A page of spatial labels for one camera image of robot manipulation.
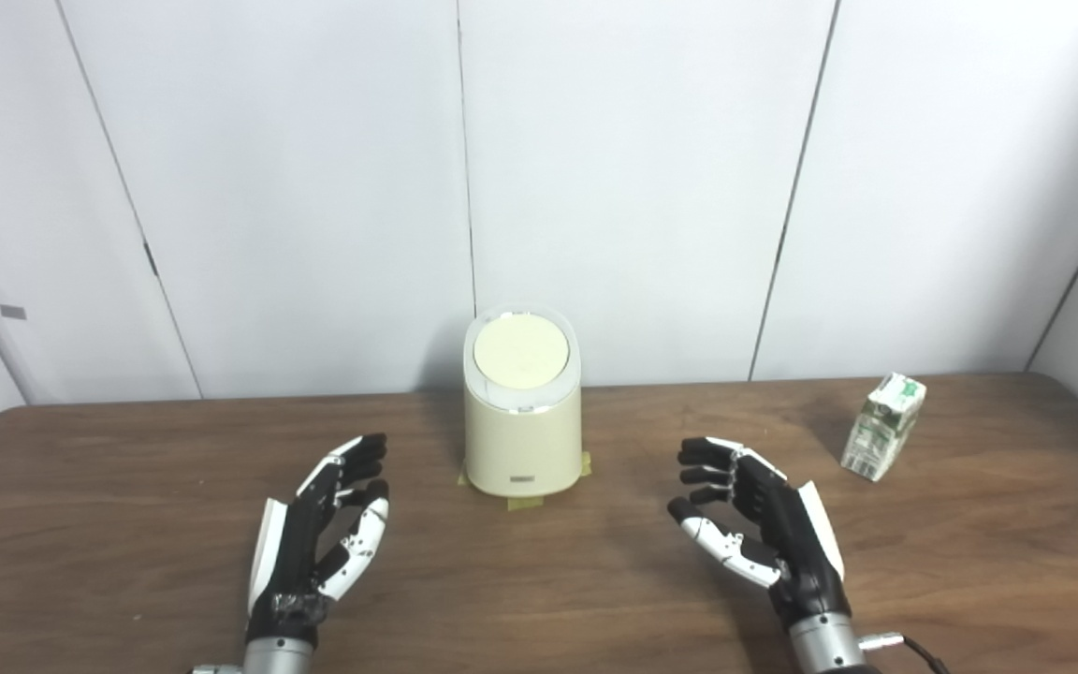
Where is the cream round bin lid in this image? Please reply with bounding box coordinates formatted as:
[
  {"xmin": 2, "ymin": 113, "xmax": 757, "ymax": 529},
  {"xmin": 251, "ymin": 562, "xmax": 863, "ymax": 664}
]
[{"xmin": 473, "ymin": 315, "xmax": 571, "ymax": 391}]

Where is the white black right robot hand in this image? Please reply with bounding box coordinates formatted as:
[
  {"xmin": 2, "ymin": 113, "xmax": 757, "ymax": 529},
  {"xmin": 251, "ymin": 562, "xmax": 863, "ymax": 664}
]
[{"xmin": 667, "ymin": 436, "xmax": 853, "ymax": 626}]

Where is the cream-colored bin body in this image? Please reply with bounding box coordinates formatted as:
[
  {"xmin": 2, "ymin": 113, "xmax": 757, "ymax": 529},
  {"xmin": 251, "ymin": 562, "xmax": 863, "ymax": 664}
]
[{"xmin": 462, "ymin": 305, "xmax": 584, "ymax": 498}]

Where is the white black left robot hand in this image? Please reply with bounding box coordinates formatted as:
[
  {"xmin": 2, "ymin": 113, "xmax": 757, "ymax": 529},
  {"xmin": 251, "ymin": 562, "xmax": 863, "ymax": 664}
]
[{"xmin": 246, "ymin": 432, "xmax": 391, "ymax": 647}]

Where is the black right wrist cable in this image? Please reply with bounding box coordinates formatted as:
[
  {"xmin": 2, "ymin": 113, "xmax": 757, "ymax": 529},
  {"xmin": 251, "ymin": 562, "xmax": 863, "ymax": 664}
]
[{"xmin": 860, "ymin": 634, "xmax": 952, "ymax": 674}]

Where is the green white milk carton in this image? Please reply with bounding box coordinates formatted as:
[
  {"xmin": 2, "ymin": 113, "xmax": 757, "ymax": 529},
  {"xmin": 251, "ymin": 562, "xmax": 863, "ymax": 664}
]
[{"xmin": 840, "ymin": 373, "xmax": 927, "ymax": 482}]

